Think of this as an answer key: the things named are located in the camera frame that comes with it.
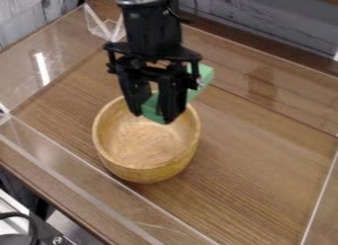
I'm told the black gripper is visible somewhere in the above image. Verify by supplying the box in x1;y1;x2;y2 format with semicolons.
105;0;200;123

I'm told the green rectangular block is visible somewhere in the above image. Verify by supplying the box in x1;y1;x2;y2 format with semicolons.
141;64;213;124

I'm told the brown wooden bowl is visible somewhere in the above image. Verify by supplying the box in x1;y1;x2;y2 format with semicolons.
90;96;200;184

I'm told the clear acrylic corner bracket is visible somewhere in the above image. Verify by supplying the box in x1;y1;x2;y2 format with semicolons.
82;3;127;42

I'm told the clear acrylic tray wall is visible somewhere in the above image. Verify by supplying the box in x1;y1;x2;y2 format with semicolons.
0;107;221;245

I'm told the black cable lower left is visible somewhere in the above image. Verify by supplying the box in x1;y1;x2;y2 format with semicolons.
0;211;50;245

